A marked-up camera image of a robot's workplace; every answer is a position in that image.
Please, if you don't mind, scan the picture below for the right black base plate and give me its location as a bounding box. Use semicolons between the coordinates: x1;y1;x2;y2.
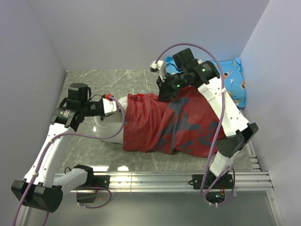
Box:
189;172;234;190

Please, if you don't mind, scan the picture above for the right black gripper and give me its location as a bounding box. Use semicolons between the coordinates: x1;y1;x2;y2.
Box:
156;71;189;101

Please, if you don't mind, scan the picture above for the white pillow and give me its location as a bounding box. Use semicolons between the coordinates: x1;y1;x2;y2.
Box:
93;96;129;145

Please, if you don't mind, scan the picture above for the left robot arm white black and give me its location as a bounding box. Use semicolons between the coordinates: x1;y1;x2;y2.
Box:
11;83;104;213

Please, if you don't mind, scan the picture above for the purple cable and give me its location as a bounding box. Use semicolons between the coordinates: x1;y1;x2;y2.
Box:
156;42;236;207
11;94;126;226

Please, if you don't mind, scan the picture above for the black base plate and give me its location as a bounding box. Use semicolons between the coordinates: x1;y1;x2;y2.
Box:
189;172;234;190
94;175;110;189

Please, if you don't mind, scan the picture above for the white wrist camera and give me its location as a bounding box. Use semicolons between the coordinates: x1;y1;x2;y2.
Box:
150;60;166;81
102;94;120;116

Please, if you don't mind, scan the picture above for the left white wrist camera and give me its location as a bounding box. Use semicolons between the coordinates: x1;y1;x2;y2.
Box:
102;94;120;116

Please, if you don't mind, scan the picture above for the red pillowcase with grey print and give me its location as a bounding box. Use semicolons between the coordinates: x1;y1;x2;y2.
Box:
123;87;219;158

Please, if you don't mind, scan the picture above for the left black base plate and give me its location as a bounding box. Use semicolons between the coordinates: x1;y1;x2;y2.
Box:
94;175;110;189

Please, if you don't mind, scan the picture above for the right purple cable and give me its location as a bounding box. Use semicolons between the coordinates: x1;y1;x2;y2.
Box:
156;42;236;207

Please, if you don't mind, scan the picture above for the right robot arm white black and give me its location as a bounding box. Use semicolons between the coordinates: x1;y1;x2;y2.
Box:
150;48;259;188

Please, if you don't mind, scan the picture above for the aluminium rail frame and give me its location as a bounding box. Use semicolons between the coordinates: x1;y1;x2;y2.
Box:
14;108;284;226

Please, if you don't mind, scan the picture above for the right control board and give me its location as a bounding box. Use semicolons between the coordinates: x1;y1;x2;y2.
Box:
205;192;226;204

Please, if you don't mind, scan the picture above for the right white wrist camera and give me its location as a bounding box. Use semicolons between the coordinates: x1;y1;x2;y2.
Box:
150;60;166;81

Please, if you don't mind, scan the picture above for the blue cartoon print pillow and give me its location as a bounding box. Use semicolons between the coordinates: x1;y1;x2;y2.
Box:
165;56;246;109

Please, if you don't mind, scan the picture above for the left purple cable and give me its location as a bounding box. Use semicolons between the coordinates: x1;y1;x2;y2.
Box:
11;94;126;226

